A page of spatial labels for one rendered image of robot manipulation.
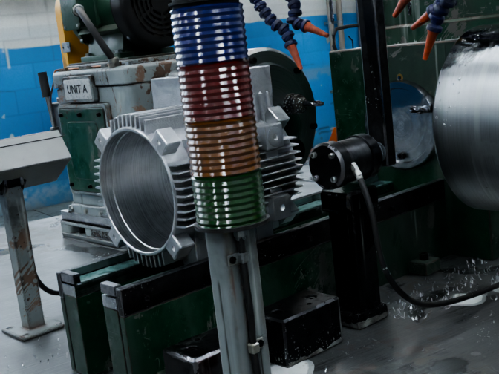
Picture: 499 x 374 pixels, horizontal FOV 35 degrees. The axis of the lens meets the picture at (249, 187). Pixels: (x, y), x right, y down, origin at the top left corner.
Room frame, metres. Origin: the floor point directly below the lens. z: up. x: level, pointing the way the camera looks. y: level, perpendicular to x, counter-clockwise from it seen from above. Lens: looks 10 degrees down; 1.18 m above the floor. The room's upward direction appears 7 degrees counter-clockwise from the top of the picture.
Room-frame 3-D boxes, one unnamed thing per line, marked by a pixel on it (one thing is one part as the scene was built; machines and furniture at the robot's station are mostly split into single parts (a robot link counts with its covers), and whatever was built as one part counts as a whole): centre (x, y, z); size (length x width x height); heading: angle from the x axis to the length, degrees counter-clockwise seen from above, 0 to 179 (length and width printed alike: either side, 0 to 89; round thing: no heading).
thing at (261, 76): (1.04, 0.03, 1.11); 0.12 x 0.11 x 0.07; 132
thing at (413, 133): (1.30, -0.26, 1.01); 0.15 x 0.02 x 0.15; 41
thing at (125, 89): (1.68, 0.20, 0.99); 0.35 x 0.31 x 0.37; 41
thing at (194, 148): (0.65, 0.02, 1.10); 0.06 x 0.06 x 0.04
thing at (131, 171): (1.01, 0.06, 1.01); 0.20 x 0.19 x 0.19; 132
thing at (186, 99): (0.65, 0.02, 1.14); 0.06 x 0.06 x 0.04
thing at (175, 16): (0.65, 0.02, 1.19); 0.06 x 0.06 x 0.04
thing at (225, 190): (0.65, 0.02, 1.05); 0.06 x 0.06 x 0.04
